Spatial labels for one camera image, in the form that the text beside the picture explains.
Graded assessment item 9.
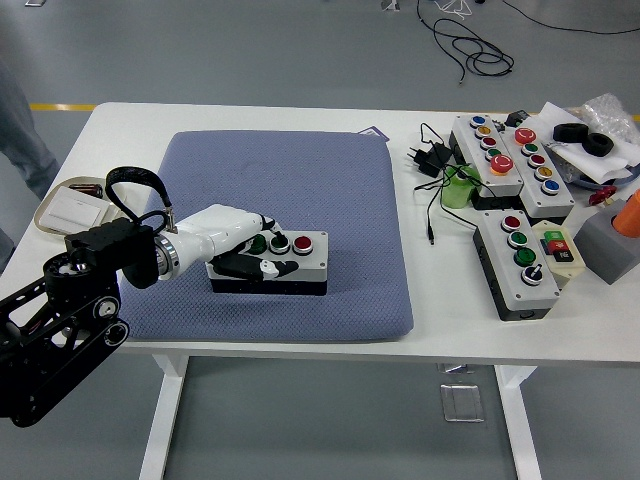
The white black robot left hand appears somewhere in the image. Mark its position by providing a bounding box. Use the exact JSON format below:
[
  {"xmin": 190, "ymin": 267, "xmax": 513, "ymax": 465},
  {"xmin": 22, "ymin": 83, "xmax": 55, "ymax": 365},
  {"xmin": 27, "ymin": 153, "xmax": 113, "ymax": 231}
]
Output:
[{"xmin": 169, "ymin": 203, "xmax": 301, "ymax": 281}]

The grey four-button control box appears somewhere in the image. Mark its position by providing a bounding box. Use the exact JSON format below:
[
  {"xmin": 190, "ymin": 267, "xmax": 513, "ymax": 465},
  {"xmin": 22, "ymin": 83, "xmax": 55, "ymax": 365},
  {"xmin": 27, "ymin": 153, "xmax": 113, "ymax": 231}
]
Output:
[
  {"xmin": 472, "ymin": 209, "xmax": 562, "ymax": 321},
  {"xmin": 204, "ymin": 229, "xmax": 330, "ymax": 297}
]

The grey five-button control box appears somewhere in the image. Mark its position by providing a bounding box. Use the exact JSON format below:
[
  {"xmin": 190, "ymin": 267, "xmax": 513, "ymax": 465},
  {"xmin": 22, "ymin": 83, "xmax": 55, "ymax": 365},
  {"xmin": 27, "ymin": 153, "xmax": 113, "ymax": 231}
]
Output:
[
  {"xmin": 449, "ymin": 114, "xmax": 525, "ymax": 210},
  {"xmin": 499, "ymin": 127, "xmax": 577, "ymax": 221}
]

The blue-grey padded mat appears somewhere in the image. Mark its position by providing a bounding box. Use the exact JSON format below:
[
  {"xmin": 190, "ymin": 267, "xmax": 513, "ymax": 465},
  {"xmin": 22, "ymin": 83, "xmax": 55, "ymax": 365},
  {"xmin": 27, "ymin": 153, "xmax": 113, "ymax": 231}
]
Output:
[{"xmin": 109, "ymin": 129, "xmax": 416, "ymax": 344}]

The dark red small item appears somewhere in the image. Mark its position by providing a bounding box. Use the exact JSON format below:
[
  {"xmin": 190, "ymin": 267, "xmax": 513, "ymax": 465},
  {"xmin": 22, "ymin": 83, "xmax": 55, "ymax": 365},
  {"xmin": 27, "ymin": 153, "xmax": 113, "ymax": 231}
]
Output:
[{"xmin": 68, "ymin": 182, "xmax": 105, "ymax": 199}]

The beige tray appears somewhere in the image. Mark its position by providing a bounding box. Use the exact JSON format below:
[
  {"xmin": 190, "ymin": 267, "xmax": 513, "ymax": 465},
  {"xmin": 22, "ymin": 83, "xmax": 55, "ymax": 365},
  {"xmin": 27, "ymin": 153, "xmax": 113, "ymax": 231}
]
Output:
[{"xmin": 33, "ymin": 174, "xmax": 126, "ymax": 235}]

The purple-edged white card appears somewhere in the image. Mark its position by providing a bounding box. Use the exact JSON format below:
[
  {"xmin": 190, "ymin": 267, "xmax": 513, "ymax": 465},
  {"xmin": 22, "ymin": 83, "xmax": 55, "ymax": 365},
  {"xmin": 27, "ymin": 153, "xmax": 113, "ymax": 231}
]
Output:
[{"xmin": 355, "ymin": 124, "xmax": 391, "ymax": 144}]

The white table leg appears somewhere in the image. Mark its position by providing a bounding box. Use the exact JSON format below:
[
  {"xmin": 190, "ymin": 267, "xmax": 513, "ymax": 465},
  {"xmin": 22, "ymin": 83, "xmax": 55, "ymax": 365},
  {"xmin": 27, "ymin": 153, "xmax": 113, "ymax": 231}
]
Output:
[
  {"xmin": 138, "ymin": 353, "xmax": 190, "ymax": 480},
  {"xmin": 494, "ymin": 364, "xmax": 544, "ymax": 480}
]

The person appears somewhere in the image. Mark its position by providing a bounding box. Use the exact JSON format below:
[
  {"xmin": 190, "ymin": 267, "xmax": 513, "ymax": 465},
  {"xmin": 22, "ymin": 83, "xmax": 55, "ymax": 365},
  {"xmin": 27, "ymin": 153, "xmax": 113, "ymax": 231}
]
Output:
[{"xmin": 0, "ymin": 57, "xmax": 60, "ymax": 251}]

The black power adapter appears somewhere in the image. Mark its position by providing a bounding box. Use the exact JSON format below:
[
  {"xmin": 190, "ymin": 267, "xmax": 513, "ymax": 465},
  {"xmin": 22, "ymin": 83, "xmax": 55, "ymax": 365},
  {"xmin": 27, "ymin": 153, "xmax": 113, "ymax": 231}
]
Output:
[{"xmin": 403, "ymin": 142, "xmax": 454, "ymax": 177}]

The green cup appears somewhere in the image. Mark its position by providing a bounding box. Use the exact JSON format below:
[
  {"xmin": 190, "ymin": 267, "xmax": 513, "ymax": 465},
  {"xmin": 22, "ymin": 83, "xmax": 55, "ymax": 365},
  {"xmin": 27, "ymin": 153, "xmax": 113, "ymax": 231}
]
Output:
[{"xmin": 440, "ymin": 164, "xmax": 482, "ymax": 210}]

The clear floor plate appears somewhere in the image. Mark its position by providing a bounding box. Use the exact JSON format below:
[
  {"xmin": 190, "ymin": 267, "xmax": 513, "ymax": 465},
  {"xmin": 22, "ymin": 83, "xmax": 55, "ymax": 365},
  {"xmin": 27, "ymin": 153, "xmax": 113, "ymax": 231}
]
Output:
[{"xmin": 439, "ymin": 382, "xmax": 485, "ymax": 424}]

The grey block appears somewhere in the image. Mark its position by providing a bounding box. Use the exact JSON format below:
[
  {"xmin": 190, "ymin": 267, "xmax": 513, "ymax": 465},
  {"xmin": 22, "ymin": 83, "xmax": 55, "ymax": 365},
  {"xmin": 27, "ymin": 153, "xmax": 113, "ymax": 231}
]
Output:
[{"xmin": 574, "ymin": 198, "xmax": 640, "ymax": 286}]

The small red knob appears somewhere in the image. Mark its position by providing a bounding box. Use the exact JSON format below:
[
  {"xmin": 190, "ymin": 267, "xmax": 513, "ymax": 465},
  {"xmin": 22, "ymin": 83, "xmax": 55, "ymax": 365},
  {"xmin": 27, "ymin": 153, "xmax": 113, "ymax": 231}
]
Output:
[{"xmin": 588, "ymin": 185, "xmax": 619, "ymax": 206}]

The white paper sheet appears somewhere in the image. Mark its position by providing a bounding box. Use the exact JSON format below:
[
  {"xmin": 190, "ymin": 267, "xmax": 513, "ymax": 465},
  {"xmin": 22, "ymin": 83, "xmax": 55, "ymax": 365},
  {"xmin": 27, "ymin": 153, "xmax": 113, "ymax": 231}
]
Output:
[{"xmin": 537, "ymin": 101, "xmax": 640, "ymax": 182}]

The clear bubble wrap bag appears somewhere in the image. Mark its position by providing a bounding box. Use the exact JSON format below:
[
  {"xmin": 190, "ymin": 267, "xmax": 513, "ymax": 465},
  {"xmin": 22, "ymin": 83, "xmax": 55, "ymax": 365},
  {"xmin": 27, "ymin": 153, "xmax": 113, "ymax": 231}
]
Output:
[{"xmin": 579, "ymin": 92, "xmax": 640, "ymax": 151}]

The orange cylinder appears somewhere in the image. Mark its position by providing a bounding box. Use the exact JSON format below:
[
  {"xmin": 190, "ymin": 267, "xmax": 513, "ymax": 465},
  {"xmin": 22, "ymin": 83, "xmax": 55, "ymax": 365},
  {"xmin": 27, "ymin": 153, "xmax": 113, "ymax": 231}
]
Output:
[{"xmin": 614, "ymin": 188, "xmax": 640, "ymax": 240}]

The black adapter cord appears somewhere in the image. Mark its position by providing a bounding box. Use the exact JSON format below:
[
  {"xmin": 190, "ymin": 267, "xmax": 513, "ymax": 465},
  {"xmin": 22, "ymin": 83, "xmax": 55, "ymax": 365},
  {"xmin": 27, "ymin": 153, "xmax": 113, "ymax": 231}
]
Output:
[{"xmin": 413, "ymin": 122, "xmax": 484, "ymax": 247}]

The coiled black floor cable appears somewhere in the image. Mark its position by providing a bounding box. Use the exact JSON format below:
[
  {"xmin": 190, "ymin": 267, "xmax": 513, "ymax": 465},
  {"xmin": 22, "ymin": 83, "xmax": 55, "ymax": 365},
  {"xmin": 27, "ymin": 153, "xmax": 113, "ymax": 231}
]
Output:
[{"xmin": 417, "ymin": 0, "xmax": 515, "ymax": 89}]

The white cord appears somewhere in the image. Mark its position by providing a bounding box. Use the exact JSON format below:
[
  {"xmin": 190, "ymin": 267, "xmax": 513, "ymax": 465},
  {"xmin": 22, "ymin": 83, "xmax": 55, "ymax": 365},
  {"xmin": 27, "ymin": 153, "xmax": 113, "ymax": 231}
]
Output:
[{"xmin": 432, "ymin": 0, "xmax": 474, "ymax": 21}]

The cream three-button switch box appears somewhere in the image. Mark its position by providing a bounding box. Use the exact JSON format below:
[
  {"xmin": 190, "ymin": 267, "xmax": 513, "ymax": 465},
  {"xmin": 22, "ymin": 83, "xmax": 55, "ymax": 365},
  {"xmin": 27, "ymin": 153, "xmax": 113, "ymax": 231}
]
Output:
[{"xmin": 530, "ymin": 220, "xmax": 586, "ymax": 291}]

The black foam ring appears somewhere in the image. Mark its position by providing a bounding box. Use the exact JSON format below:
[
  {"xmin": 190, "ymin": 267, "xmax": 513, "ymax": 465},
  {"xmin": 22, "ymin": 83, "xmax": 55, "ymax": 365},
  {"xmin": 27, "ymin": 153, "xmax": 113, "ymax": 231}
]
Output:
[
  {"xmin": 583, "ymin": 132, "xmax": 616, "ymax": 158},
  {"xmin": 552, "ymin": 122, "xmax": 591, "ymax": 143}
]

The blue ring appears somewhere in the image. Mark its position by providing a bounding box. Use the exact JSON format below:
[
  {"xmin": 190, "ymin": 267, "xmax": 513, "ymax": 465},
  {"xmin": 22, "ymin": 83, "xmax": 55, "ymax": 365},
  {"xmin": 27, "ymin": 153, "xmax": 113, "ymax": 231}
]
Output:
[{"xmin": 564, "ymin": 164, "xmax": 640, "ymax": 191}]

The long black floor cable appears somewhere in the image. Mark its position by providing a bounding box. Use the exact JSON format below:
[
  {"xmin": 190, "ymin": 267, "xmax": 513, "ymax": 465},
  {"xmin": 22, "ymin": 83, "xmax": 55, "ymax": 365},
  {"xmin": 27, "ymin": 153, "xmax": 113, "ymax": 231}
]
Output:
[{"xmin": 499, "ymin": 0, "xmax": 640, "ymax": 35}]

